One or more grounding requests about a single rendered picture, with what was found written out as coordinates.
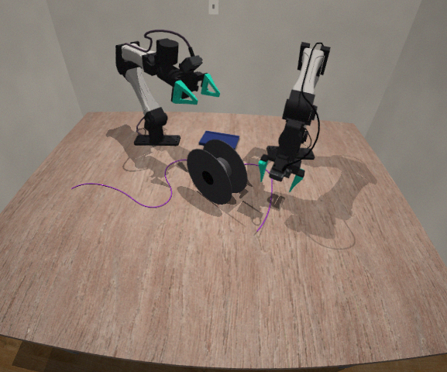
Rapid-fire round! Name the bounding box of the black cable reel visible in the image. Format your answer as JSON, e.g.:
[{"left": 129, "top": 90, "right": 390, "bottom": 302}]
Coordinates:
[{"left": 187, "top": 139, "right": 248, "bottom": 205}]

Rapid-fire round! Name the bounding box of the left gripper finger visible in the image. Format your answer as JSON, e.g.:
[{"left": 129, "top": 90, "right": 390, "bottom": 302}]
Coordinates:
[
  {"left": 289, "top": 175, "right": 303, "bottom": 192},
  {"left": 258, "top": 160, "right": 268, "bottom": 182}
]

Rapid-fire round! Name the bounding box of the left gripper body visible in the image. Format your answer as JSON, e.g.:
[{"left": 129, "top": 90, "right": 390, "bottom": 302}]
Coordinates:
[{"left": 260, "top": 146, "right": 305, "bottom": 177}]

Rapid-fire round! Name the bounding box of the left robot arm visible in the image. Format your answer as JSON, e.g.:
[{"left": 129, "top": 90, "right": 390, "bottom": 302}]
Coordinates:
[{"left": 269, "top": 42, "right": 331, "bottom": 182}]

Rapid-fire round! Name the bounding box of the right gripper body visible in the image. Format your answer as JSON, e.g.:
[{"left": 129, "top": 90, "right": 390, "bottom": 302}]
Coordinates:
[{"left": 166, "top": 57, "right": 207, "bottom": 101}]

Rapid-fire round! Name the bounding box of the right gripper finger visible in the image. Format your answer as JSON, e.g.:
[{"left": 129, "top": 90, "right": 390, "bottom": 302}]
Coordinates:
[
  {"left": 172, "top": 81, "right": 198, "bottom": 105},
  {"left": 201, "top": 74, "right": 220, "bottom": 97}
]

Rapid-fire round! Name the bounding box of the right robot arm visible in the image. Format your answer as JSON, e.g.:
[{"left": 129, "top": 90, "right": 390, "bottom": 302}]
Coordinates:
[{"left": 115, "top": 38, "right": 203, "bottom": 146}]

